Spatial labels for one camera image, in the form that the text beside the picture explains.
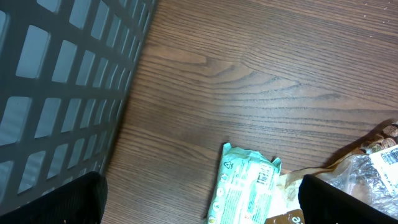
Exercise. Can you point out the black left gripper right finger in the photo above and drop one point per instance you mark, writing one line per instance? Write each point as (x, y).
(322, 203)

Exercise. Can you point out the brown Panfree bread bag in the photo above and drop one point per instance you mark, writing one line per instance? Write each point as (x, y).
(368, 173)

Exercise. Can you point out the grey plastic mesh basket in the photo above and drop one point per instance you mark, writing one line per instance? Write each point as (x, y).
(66, 70)

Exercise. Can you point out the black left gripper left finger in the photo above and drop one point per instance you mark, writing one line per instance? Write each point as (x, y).
(82, 200)

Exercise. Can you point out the teal wet wipes pack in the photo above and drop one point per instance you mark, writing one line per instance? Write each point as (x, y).
(244, 187)

